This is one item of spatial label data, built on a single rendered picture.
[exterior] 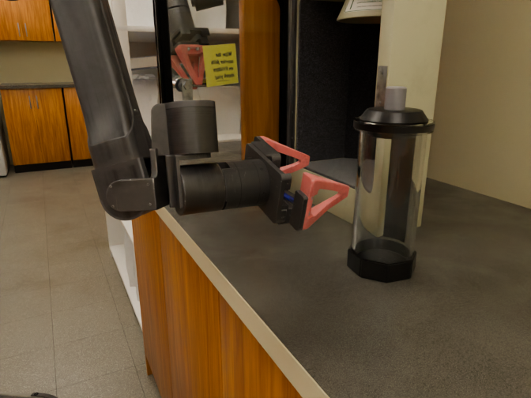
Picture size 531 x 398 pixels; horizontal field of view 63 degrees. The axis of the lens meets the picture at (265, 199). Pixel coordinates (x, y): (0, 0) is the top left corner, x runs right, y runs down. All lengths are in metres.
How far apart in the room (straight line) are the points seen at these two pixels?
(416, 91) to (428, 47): 0.07
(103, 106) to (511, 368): 0.51
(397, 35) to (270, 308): 0.47
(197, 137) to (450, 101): 0.87
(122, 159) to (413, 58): 0.50
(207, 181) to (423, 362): 0.30
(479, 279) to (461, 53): 0.67
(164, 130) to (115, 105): 0.06
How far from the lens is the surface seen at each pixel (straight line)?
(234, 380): 0.83
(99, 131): 0.52
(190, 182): 0.48
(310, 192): 0.49
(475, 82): 1.20
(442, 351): 0.54
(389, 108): 0.63
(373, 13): 0.85
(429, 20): 0.81
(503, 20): 1.17
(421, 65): 0.81
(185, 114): 0.48
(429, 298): 0.64
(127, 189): 0.50
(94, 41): 0.53
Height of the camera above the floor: 1.25
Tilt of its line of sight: 18 degrees down
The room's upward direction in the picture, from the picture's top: straight up
